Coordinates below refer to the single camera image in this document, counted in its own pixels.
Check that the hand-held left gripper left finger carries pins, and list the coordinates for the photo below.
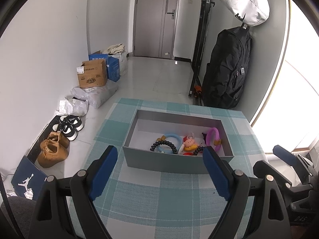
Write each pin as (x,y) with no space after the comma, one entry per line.
(104,171)

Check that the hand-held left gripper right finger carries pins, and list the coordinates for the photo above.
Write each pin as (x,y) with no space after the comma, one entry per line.
(216,174)

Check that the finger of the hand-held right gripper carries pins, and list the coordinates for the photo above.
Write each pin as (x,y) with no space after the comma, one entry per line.
(264,168)
(284,153)

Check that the red round compact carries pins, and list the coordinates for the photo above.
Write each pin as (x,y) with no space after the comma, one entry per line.
(188,153)

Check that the pink pig charm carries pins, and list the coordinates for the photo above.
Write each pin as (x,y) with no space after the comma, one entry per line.
(189,143)

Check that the grey box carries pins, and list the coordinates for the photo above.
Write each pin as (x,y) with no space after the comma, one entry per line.
(162,164)

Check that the tan suede boot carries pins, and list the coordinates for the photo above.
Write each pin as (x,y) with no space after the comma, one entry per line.
(59,139)
(52,154)

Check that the frosted glass window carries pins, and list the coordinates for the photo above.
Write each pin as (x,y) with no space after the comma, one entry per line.
(299,92)

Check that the white plastic bag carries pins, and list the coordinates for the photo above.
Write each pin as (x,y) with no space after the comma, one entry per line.
(74,108)

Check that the black shoe mat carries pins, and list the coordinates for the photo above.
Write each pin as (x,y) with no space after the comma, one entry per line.
(37,149)

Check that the grey plastic mailing bag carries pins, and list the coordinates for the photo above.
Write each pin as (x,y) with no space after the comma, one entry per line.
(99,94)

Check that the blue Jordan shoebox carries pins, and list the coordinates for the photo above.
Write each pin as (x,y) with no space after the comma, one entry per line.
(27,176)

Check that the crumpled white paper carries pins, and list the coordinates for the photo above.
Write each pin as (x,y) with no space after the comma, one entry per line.
(28,194)

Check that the brown cardboard box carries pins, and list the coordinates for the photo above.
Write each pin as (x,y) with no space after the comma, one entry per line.
(92,77)

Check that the person's grey pants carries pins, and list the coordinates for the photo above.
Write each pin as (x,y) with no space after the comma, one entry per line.
(17,216)

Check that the black backpack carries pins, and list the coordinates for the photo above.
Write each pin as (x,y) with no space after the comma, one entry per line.
(224,74)

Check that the blue cardboard box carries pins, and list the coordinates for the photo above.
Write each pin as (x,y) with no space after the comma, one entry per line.
(113,68)

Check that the cream tote bag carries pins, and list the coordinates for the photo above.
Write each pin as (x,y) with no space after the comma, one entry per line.
(117,48)

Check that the grey door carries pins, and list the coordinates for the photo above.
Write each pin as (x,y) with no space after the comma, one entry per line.
(149,25)

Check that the white duffel bag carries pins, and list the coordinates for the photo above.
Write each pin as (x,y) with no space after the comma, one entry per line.
(244,2)

